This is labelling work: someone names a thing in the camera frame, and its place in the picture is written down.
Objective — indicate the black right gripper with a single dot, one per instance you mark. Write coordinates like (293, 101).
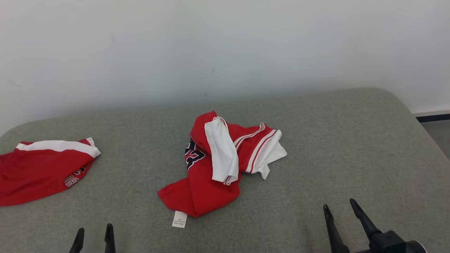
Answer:
(362, 251)

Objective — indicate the dark wall baseboard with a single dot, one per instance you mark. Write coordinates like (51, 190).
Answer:
(434, 117)

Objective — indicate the red Bulls jersey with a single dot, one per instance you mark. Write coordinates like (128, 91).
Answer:
(200, 189)

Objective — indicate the red shorts with white band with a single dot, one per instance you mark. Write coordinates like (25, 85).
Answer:
(31, 175)

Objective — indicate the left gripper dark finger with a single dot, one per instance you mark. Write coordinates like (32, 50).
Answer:
(77, 242)
(109, 240)

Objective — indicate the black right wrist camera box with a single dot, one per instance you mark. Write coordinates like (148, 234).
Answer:
(393, 244)

